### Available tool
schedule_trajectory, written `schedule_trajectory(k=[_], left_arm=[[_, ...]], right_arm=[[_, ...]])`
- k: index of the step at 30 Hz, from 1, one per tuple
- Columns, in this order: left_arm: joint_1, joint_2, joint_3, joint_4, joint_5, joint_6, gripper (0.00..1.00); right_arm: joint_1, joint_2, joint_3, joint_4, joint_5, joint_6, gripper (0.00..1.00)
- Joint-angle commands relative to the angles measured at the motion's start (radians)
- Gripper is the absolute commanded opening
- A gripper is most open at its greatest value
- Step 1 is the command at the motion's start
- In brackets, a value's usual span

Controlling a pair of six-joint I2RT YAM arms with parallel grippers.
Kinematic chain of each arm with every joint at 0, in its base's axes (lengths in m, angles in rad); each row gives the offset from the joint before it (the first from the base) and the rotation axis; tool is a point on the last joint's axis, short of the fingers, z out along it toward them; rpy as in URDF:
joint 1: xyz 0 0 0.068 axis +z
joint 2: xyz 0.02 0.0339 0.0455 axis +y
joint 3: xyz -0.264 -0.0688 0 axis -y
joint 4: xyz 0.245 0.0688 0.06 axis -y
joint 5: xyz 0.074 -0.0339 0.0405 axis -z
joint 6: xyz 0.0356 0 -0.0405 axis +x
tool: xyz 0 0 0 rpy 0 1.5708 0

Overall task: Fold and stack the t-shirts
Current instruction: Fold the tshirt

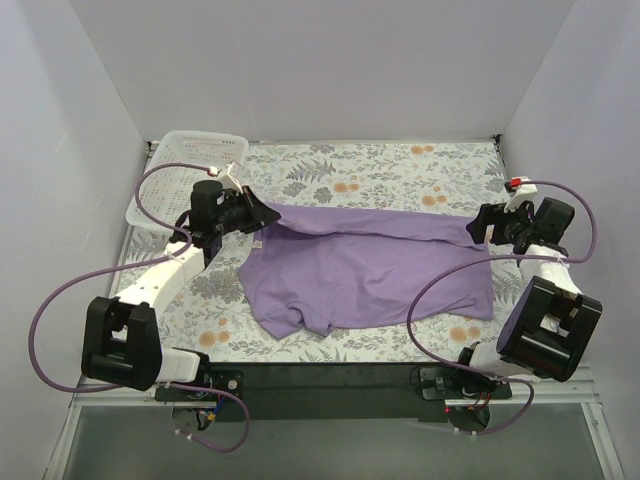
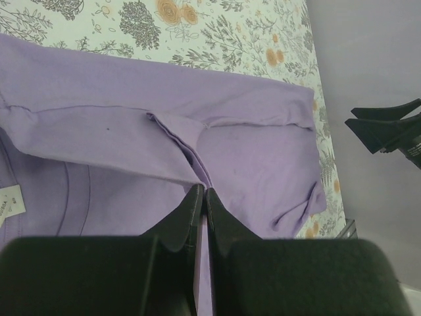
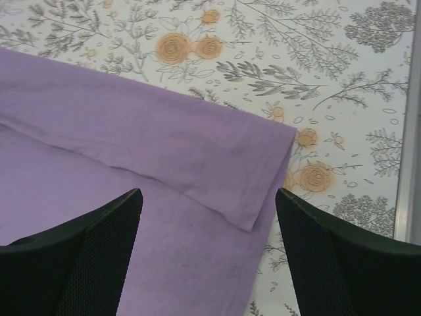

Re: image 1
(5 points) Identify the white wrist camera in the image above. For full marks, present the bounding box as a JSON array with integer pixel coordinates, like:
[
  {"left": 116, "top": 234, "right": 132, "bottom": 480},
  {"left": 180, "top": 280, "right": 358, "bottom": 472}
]
[
  {"left": 504, "top": 176, "right": 538, "bottom": 213},
  {"left": 207, "top": 162, "right": 243, "bottom": 195}
]

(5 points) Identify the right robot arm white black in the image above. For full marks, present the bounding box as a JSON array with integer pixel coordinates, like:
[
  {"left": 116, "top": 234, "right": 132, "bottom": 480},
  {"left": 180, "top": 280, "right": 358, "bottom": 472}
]
[{"left": 458, "top": 198, "right": 602, "bottom": 382}]

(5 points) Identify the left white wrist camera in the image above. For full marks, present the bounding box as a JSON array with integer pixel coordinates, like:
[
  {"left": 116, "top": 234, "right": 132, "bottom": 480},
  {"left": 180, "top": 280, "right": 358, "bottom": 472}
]
[{"left": 207, "top": 162, "right": 243, "bottom": 195}]

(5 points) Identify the purple t shirt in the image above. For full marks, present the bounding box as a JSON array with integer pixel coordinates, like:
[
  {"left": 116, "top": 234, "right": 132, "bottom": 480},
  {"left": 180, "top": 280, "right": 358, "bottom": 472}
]
[{"left": 239, "top": 205, "right": 493, "bottom": 339}]

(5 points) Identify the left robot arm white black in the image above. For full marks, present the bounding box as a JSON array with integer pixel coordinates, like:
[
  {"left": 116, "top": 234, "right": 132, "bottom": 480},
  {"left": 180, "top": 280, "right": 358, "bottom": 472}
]
[{"left": 81, "top": 180, "right": 281, "bottom": 391}]

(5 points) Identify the white plastic basket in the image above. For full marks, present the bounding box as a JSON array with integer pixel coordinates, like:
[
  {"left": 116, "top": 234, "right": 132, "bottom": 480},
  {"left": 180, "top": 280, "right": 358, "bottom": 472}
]
[{"left": 139, "top": 130, "right": 249, "bottom": 223}]

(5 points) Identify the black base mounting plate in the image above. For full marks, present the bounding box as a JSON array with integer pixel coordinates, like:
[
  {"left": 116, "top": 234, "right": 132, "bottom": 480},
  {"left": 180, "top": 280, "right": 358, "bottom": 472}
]
[{"left": 155, "top": 362, "right": 512, "bottom": 423}]

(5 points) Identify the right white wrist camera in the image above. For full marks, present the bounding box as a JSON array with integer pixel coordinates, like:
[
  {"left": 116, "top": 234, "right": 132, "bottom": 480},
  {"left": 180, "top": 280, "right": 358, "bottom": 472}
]
[{"left": 504, "top": 176, "right": 538, "bottom": 213}]

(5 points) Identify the aluminium frame rail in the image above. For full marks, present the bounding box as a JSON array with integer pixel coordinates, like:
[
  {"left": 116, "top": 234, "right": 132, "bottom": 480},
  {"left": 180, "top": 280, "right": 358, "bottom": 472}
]
[{"left": 569, "top": 364, "right": 625, "bottom": 479}]

